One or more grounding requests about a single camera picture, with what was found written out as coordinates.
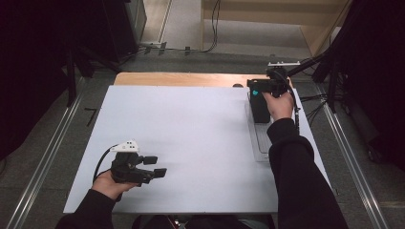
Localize clear plastic rack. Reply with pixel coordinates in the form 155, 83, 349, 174
244, 90, 275, 163

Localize wooden shelf unit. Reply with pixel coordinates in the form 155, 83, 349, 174
200, 0, 352, 56

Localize black stand legs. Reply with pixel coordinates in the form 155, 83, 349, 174
65, 47, 123, 108
285, 51, 338, 113

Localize person's left hand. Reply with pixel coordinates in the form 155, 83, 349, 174
92, 170, 138, 201

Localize right hand-held gripper cable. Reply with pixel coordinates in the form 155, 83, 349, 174
280, 71, 301, 135

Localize person's right hand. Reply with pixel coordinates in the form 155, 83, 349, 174
262, 91, 294, 122

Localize metal floor rail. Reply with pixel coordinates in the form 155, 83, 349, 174
6, 75, 85, 229
318, 92, 390, 229

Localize hand-held gripper cable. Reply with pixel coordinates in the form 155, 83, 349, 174
280, 71, 301, 135
93, 144, 118, 184

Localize white board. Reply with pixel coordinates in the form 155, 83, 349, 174
62, 85, 332, 215

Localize black cabinet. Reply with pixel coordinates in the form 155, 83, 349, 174
75, 0, 147, 63

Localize black phone case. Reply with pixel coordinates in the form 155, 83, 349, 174
248, 87, 272, 124

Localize left hand-held gripper cable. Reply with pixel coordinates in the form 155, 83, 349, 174
93, 144, 118, 184

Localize black floor cables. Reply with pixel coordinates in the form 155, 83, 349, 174
299, 94, 329, 127

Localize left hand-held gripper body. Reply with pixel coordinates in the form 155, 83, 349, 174
109, 138, 157, 187

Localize black hanging cables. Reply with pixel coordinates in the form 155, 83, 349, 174
203, 0, 223, 53

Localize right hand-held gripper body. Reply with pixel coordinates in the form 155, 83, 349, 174
258, 60, 301, 98

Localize black curtain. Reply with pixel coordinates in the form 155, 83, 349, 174
0, 0, 77, 160
330, 0, 405, 171

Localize wooden table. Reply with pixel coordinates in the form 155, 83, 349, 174
113, 72, 294, 89

